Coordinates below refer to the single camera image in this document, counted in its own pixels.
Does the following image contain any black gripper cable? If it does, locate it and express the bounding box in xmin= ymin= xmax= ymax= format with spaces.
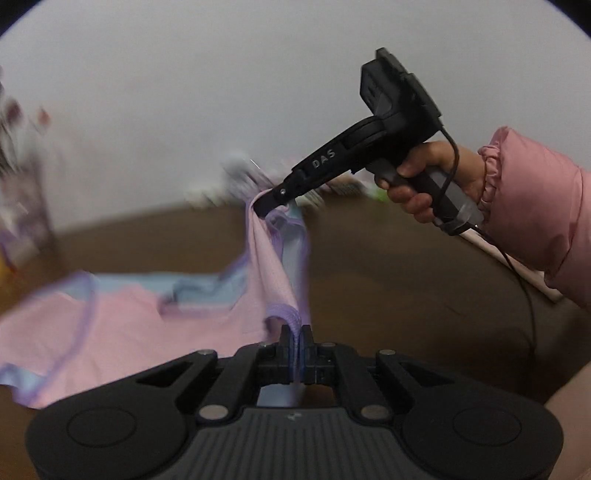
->
xmin=434 ymin=127 xmax=539 ymax=352

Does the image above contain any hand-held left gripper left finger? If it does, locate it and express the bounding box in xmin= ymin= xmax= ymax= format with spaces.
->
xmin=134 ymin=325 xmax=299 ymax=422

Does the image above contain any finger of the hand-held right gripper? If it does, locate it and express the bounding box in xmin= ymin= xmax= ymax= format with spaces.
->
xmin=252 ymin=179 xmax=301 ymax=217

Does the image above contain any person's right hand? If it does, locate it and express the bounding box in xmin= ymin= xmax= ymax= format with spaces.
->
xmin=385 ymin=141 xmax=486 ymax=227

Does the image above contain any pink and blue garment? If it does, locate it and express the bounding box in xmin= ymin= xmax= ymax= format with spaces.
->
xmin=0 ymin=189 xmax=313 ymax=409

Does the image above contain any purple knit vase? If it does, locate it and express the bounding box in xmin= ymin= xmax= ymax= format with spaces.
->
xmin=0 ymin=161 xmax=57 ymax=269

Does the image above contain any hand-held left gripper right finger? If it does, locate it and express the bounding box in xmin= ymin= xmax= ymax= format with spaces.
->
xmin=300 ymin=325 xmax=457 ymax=422

